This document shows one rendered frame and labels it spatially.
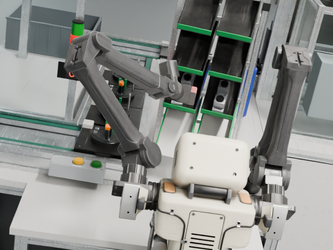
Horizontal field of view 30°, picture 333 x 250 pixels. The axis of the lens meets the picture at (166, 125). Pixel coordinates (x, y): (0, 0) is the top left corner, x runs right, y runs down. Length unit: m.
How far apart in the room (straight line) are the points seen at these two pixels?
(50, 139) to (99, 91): 0.90
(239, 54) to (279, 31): 1.08
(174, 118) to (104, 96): 0.80
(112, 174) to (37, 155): 0.30
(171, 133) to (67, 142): 0.45
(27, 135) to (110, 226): 0.64
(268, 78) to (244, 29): 1.27
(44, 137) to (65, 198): 0.39
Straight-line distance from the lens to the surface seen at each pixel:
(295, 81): 1.89
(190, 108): 2.42
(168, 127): 2.55
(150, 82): 2.01
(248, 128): 3.25
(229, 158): 1.78
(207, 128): 2.57
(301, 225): 3.40
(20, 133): 2.70
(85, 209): 2.34
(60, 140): 2.67
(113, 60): 1.88
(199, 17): 2.40
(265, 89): 3.66
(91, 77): 1.78
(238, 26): 2.40
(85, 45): 1.78
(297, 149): 3.17
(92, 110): 2.85
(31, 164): 2.51
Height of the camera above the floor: 2.14
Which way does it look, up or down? 24 degrees down
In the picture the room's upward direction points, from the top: 10 degrees clockwise
